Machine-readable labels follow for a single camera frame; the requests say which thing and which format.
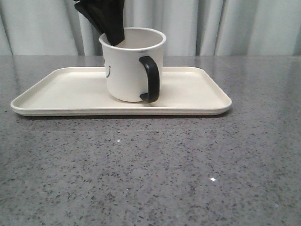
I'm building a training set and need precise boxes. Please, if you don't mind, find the black gripper finger outside mug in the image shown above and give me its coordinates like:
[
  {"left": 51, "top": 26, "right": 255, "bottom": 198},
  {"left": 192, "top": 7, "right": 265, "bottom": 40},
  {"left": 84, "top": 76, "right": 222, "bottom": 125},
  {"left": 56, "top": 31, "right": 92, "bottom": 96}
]
[{"left": 74, "top": 0, "right": 103, "bottom": 32}]

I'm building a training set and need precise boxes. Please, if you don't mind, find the cream rectangular plastic tray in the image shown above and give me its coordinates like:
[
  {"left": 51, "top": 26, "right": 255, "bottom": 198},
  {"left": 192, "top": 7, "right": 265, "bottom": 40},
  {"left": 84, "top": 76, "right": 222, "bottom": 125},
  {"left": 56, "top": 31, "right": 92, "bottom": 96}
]
[{"left": 11, "top": 67, "right": 232, "bottom": 116}]

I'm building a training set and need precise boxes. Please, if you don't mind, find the pale grey-green curtain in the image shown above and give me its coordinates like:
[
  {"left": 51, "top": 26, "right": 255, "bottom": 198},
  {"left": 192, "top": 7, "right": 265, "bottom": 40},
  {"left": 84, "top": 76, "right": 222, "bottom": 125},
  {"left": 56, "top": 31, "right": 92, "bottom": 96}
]
[{"left": 0, "top": 0, "right": 301, "bottom": 56}]

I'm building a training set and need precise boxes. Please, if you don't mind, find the black gripper finger inside mug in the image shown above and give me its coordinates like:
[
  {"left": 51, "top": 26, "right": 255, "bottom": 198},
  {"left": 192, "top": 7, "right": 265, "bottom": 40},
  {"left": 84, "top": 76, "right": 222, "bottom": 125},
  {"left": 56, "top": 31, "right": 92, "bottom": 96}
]
[{"left": 88, "top": 0, "right": 125, "bottom": 46}]

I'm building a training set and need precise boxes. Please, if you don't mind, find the white smiley mug black handle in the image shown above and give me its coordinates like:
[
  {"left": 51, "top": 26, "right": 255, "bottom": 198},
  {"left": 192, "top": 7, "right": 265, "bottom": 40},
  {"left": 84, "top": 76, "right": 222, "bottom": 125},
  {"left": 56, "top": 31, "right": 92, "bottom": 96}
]
[{"left": 99, "top": 27, "right": 166, "bottom": 103}]

